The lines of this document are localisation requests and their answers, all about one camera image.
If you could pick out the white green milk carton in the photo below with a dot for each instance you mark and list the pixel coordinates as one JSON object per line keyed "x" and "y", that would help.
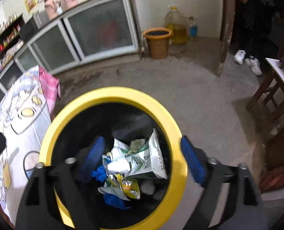
{"x": 155, "y": 158}

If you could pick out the yellow wall poster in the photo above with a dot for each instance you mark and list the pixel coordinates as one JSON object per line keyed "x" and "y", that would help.
{"x": 31, "y": 3}

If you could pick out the dark microwave oven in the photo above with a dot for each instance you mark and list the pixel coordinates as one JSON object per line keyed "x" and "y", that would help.
{"x": 29, "y": 30}

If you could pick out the white board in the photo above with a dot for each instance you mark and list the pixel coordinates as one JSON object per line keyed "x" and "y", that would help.
{"x": 276, "y": 70}

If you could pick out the small pink thermos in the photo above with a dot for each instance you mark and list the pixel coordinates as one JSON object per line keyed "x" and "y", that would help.
{"x": 51, "y": 9}

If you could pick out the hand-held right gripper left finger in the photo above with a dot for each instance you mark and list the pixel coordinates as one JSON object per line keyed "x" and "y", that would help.
{"x": 96, "y": 148}

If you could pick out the black wall shelf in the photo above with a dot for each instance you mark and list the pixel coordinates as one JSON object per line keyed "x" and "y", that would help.
{"x": 3, "y": 42}

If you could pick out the silver foil wrapper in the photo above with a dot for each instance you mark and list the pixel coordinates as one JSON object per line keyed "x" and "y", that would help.
{"x": 112, "y": 179}

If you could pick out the large cooking oil jug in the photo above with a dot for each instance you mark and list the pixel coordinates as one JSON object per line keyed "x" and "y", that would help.
{"x": 178, "y": 31}

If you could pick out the orange plastic bucket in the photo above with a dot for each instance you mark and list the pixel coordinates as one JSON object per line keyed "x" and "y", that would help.
{"x": 157, "y": 48}

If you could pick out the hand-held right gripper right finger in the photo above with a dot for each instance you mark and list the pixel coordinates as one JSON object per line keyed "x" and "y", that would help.
{"x": 192, "y": 158}

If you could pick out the brown wooden stool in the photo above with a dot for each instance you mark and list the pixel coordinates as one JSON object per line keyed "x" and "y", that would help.
{"x": 264, "y": 94}

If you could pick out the blue glove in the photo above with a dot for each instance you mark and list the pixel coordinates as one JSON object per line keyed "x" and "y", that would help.
{"x": 114, "y": 201}
{"x": 99, "y": 173}

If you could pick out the brown wooden door post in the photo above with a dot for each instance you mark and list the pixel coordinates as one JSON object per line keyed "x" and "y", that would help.
{"x": 225, "y": 28}

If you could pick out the cartoon printed tablecloth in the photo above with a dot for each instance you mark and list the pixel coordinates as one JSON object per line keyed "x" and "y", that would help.
{"x": 19, "y": 129}

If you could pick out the row of seasoning bottles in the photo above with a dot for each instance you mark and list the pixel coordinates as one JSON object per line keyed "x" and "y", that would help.
{"x": 7, "y": 31}

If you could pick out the yellow trash bin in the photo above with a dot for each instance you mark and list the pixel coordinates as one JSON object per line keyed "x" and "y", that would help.
{"x": 108, "y": 95}

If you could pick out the white framed glass cabinet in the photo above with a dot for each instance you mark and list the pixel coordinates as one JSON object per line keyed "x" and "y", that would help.
{"x": 101, "y": 26}

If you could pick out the pink printed cloth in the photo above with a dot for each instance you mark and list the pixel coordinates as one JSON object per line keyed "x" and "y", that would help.
{"x": 49, "y": 86}

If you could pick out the yellow snack packet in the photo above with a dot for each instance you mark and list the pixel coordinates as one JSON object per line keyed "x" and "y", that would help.
{"x": 130, "y": 187}

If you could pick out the blue label plastic bottle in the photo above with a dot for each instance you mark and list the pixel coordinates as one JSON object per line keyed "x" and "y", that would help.
{"x": 192, "y": 31}

